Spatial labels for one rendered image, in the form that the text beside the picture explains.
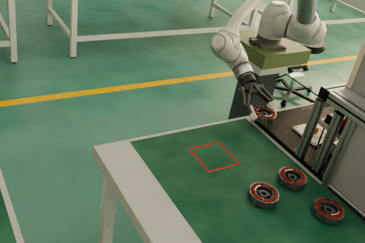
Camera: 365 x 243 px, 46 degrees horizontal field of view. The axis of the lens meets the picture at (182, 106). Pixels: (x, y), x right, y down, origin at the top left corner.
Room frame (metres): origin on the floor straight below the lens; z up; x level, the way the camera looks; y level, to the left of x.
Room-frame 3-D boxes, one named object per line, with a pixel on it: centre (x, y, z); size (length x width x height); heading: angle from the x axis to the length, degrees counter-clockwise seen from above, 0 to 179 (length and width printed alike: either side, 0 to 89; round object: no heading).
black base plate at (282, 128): (1.77, -0.74, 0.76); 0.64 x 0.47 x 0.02; 125
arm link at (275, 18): (2.59, -0.47, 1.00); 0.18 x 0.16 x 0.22; 67
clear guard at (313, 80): (1.66, -0.57, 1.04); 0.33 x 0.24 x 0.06; 35
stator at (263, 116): (1.72, -0.38, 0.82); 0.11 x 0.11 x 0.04
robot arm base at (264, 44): (2.58, -0.44, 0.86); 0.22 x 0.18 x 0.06; 116
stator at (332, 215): (1.20, -0.59, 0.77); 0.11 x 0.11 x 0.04
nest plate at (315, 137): (1.71, -0.63, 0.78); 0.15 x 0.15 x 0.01; 35
